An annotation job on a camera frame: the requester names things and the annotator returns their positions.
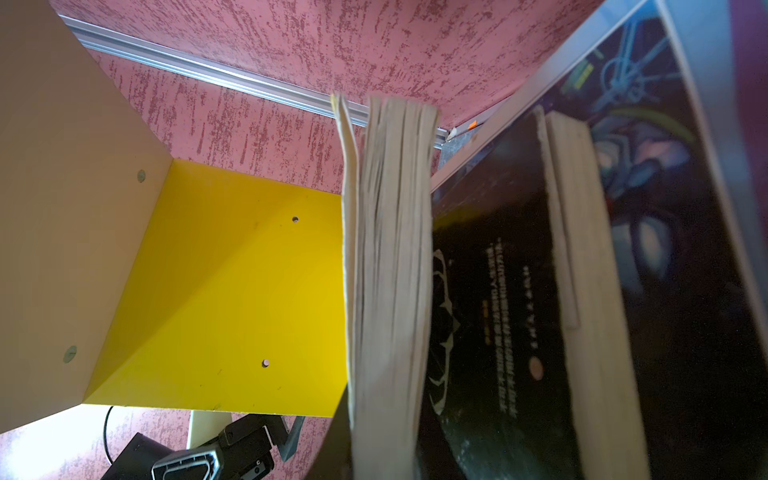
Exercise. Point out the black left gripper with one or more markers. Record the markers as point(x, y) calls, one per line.
point(242, 450)

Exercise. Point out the yellow pink blue bookshelf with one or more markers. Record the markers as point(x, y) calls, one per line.
point(131, 278)

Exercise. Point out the black book with yellow text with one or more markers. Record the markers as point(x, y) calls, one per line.
point(529, 374)

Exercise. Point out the yellow book with cartoon figure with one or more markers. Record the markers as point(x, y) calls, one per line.
point(387, 272)

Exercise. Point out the white book with galaxy picture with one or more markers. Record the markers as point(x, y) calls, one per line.
point(661, 86)

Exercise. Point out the left corner aluminium profile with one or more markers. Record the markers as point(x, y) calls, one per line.
point(104, 40)

